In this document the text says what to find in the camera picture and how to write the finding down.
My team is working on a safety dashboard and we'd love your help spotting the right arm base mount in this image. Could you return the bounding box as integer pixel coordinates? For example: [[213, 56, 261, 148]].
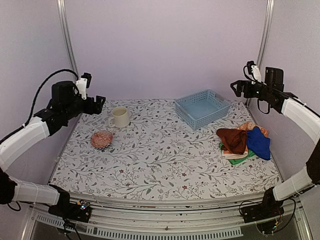
[[239, 187, 284, 223]]

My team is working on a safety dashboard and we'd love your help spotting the right aluminium frame post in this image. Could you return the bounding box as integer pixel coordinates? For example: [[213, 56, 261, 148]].
[[256, 0, 275, 69]]

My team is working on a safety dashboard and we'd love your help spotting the red patterned small bowl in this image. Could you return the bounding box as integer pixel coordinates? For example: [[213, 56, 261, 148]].
[[90, 130, 113, 150]]

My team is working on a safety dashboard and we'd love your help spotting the cream ceramic mug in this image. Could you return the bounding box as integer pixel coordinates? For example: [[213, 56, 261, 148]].
[[108, 106, 130, 128]]

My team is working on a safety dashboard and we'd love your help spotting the left aluminium frame post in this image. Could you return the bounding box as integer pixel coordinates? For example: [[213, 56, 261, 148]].
[[56, 0, 78, 73]]

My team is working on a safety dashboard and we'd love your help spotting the green towel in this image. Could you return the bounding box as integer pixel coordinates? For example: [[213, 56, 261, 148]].
[[219, 142, 256, 165]]

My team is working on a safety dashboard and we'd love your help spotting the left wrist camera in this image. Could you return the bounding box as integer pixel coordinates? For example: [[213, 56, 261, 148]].
[[75, 72, 92, 100]]

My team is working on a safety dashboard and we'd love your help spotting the light blue plastic basket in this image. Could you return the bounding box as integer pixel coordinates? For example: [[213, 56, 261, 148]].
[[174, 89, 231, 130]]

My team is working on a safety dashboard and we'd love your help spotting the aluminium frame post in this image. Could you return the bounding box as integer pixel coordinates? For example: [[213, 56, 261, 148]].
[[256, 0, 275, 69], [56, 0, 78, 73]]

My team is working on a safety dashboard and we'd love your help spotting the brown towel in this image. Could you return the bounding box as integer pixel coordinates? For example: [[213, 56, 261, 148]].
[[216, 128, 247, 155]]

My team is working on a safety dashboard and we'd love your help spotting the front aluminium rail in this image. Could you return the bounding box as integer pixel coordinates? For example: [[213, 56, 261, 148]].
[[21, 193, 313, 240]]

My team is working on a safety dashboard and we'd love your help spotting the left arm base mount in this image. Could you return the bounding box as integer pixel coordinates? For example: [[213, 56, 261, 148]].
[[48, 184, 92, 223]]

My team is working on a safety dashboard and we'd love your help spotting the orange patterned towel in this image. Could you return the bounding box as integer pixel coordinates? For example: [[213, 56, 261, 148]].
[[220, 121, 269, 160]]

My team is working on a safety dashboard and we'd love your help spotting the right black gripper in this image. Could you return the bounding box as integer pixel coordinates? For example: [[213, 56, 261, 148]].
[[231, 79, 273, 102]]

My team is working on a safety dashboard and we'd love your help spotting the floral table mat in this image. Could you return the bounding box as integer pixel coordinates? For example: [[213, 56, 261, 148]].
[[50, 99, 281, 201]]

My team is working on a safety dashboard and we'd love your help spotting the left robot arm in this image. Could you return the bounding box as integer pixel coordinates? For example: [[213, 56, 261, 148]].
[[0, 72, 106, 217]]

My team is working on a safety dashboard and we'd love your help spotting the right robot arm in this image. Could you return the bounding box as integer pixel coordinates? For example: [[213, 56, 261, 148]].
[[230, 65, 320, 218]]

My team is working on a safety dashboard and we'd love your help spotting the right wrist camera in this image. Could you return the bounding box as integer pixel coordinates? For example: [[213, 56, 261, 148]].
[[243, 60, 262, 83]]

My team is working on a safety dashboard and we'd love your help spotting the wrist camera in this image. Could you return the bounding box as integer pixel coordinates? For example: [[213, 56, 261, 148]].
[[75, 72, 92, 100], [243, 60, 262, 83]]

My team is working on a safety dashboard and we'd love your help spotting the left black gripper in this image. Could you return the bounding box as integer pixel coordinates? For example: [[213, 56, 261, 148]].
[[63, 94, 106, 120]]

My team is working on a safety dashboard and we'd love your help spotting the blue towel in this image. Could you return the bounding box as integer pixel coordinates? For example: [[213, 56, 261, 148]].
[[246, 126, 271, 161]]

